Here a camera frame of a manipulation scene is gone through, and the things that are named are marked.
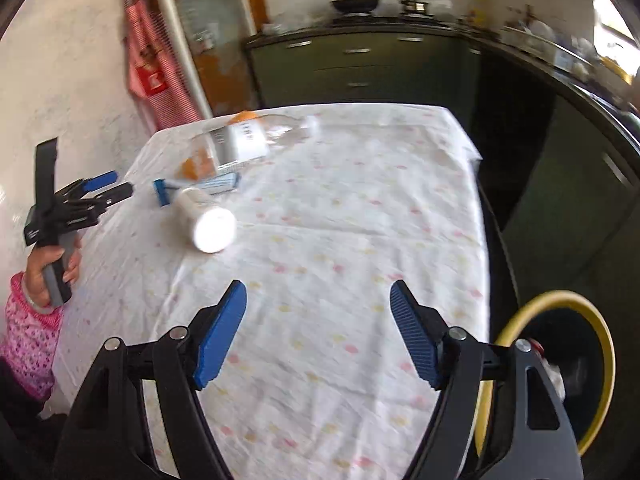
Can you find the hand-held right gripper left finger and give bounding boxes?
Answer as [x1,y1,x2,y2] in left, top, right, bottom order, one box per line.
[65,280,248,480]

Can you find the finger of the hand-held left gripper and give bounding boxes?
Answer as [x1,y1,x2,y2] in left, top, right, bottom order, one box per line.
[94,182,135,207]
[81,170,119,194]

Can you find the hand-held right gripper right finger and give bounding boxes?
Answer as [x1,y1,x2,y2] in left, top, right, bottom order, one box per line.
[389,280,585,480]

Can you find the yellow rimmed trash bin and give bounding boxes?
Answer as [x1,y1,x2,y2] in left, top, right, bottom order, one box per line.
[472,290,616,461]

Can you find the person's left forearm pink sleeve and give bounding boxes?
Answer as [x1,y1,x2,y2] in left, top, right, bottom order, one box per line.
[0,270,66,402]

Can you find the person's left hand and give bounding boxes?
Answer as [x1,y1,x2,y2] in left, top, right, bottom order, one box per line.
[24,235,84,307]

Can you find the small white plastic bottle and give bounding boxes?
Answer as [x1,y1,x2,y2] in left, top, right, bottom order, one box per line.
[172,186,238,254]

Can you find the red checked apron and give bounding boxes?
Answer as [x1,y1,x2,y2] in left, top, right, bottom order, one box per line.
[121,0,202,132]

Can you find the white floral tablecloth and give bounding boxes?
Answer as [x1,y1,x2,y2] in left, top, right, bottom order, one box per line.
[52,104,488,480]

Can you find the clear plastic bottle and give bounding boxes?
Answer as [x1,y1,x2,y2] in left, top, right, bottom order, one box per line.
[192,112,321,172]

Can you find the crumpled white paper towel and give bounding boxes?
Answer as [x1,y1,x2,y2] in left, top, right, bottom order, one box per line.
[542,355,569,402]

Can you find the glass sliding door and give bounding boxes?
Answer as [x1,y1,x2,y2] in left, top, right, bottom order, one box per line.
[150,0,271,122]

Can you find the green lower kitchen cabinets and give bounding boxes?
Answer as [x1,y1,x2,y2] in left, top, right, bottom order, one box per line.
[245,25,640,311]

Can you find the black wok with lid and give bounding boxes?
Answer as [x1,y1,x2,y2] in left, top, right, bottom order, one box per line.
[330,0,382,16]

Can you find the black gas stove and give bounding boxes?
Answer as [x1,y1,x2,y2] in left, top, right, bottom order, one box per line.
[327,10,442,27]

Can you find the white dish rack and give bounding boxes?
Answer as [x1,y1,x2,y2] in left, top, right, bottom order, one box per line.
[501,19,597,79]

